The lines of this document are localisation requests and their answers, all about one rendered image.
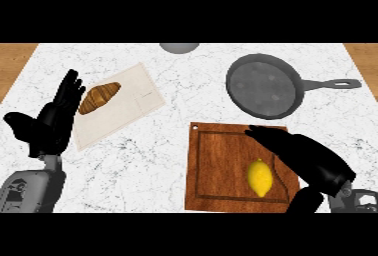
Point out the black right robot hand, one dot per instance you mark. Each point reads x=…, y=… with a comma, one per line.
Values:
x=310, y=160

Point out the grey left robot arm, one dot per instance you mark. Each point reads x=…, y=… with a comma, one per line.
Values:
x=31, y=190

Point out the brown croissant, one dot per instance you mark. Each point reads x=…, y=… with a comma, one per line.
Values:
x=97, y=97

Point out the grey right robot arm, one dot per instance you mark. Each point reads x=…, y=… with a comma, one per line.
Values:
x=354, y=200

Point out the brown wooden cutting board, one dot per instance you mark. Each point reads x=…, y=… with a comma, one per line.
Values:
x=226, y=166

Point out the yellow lemon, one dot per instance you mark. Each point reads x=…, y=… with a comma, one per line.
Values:
x=260, y=178

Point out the grey round object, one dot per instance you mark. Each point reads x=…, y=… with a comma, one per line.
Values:
x=179, y=47

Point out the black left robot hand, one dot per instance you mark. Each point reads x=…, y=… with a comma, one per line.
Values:
x=53, y=120

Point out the dark grey frying pan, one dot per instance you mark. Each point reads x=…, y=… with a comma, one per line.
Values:
x=266, y=87

